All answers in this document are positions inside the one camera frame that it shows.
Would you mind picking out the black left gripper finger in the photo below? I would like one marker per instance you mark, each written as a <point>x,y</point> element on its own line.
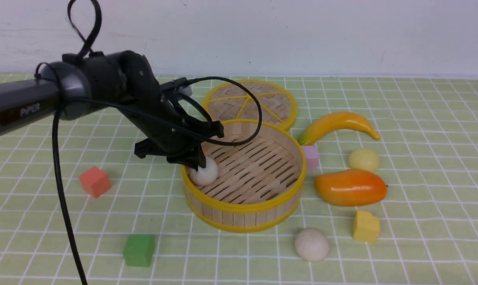
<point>195,158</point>

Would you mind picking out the bamboo steamer tray yellow rim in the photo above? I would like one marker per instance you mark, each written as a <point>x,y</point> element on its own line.
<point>259,184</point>

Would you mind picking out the pink foam cube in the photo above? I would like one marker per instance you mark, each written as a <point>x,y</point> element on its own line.
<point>312,157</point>

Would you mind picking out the checkered green tablecloth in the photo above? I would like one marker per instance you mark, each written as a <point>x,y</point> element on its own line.
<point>429,219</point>

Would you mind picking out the pale yellow bun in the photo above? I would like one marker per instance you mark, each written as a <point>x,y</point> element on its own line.
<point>364,159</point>

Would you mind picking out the white steamed bun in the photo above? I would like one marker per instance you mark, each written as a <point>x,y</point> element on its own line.
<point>311,245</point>
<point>204,176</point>

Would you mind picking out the yellow plastic banana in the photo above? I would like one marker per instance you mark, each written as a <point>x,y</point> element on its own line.
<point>337,121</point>

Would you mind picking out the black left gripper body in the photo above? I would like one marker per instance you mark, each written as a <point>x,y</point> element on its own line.
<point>170,131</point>

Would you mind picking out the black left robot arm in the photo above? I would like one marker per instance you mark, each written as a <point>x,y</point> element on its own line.
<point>124,81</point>

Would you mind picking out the red foam cube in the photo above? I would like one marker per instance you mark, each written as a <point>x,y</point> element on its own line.
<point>95,182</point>

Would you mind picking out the orange plastic mango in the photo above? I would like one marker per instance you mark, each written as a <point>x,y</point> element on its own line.
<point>351,187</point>

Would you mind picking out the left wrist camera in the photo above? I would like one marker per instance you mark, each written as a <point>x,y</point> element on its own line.
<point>177,86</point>

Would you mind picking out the yellow foam cube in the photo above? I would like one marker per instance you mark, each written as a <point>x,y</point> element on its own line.
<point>366,227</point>

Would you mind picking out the green foam cube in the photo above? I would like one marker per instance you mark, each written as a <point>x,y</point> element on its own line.
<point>139,250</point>

